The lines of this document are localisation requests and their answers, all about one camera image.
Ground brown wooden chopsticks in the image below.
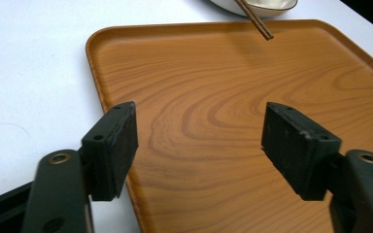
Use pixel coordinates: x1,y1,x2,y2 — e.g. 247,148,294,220
234,0,275,42

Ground white ceramic bowl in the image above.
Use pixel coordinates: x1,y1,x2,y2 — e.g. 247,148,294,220
209,0,299,18

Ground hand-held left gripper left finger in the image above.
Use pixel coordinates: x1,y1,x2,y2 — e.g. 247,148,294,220
81,100,140,202

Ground wood-grain plastic tray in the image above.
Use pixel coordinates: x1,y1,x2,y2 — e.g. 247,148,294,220
85,18,373,233

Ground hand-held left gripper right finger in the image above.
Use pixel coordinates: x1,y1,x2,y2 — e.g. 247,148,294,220
260,101,343,202

